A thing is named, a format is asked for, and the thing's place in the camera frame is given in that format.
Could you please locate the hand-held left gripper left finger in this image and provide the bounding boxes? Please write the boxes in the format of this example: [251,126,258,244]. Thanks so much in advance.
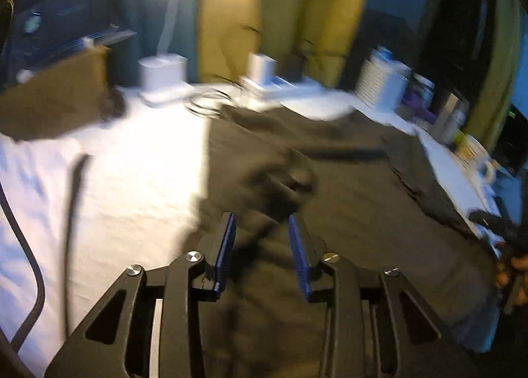
[45,212,238,378]

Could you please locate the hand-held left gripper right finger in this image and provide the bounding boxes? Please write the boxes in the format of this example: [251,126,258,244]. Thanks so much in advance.
[288,214,479,378]

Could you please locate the dark grey printed sweatshirt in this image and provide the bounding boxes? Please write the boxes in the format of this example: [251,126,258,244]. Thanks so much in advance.
[194,104,504,378]

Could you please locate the person's right hand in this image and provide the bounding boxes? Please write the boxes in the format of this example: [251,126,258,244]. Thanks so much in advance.
[495,240,528,290]

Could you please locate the white printed mug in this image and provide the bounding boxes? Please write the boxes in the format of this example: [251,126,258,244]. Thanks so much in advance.
[456,135,496,186]

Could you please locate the silver metal canister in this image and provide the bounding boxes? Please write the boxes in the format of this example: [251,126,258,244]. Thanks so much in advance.
[439,91,470,144]

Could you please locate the white textured table cover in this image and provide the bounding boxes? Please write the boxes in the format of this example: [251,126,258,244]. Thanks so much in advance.
[0,81,502,378]

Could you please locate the purple patterned pouch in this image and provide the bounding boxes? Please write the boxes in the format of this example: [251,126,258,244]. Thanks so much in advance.
[406,89,437,120]

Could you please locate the white power strip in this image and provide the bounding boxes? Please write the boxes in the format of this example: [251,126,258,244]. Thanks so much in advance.
[241,75,326,103]

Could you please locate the white desk lamp base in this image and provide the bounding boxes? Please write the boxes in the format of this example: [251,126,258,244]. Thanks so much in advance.
[137,0,191,109]

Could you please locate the white charger block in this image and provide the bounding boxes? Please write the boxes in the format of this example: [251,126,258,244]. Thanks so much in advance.
[247,52,277,84]

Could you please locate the white plastic basket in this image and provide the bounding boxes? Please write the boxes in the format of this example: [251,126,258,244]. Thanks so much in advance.
[357,48,413,109]

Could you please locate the black charger block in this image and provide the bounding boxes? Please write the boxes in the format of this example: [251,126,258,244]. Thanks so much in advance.
[284,52,307,79]

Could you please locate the brown cardboard box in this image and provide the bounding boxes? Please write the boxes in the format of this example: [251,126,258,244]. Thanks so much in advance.
[0,46,112,142]

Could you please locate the yellow curtain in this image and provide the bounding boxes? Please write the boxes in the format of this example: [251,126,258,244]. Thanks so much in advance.
[198,0,377,86]

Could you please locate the white paper sheets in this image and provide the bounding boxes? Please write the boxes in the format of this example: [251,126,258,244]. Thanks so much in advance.
[25,27,138,70]

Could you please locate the teal curtain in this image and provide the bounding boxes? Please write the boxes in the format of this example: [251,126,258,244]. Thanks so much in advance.
[105,0,199,86]

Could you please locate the long black charging cable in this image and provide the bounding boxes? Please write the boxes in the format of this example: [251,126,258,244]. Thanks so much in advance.
[185,87,232,117]

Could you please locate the coiled braided cable grey plug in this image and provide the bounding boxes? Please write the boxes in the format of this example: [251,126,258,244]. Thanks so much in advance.
[99,91,125,122]

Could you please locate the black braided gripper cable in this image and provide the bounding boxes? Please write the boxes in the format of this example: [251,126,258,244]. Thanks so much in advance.
[0,184,46,356]

